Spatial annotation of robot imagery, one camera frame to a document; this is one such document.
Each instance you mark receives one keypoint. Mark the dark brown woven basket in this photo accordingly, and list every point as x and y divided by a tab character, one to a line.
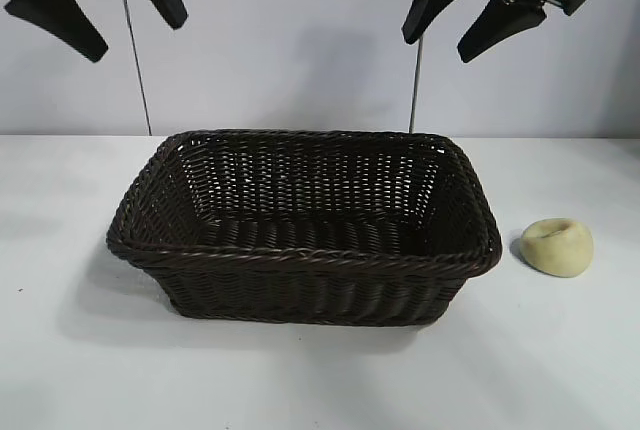
300	275

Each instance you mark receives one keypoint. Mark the pale yellow egg yolk pastry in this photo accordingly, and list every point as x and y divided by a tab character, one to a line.
555	252

